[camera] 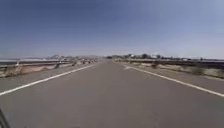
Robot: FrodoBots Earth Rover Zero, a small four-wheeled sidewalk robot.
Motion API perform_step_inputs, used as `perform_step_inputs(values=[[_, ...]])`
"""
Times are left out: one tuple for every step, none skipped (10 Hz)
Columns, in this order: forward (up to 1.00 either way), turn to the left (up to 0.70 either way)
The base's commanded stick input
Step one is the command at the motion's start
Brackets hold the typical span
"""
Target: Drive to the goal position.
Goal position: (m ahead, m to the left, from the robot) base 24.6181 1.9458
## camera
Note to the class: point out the distant trees and buildings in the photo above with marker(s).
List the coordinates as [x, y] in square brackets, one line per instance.
[143, 56]

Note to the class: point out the white painted edge line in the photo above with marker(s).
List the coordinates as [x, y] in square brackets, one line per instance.
[46, 80]
[176, 81]

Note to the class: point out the sandy roadside strip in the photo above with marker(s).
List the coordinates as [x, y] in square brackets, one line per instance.
[196, 70]
[30, 70]

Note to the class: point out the grey asphalt road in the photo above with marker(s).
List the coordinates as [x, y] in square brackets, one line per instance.
[110, 96]

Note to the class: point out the metal guardrail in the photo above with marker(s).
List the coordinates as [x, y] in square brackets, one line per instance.
[36, 62]
[186, 62]

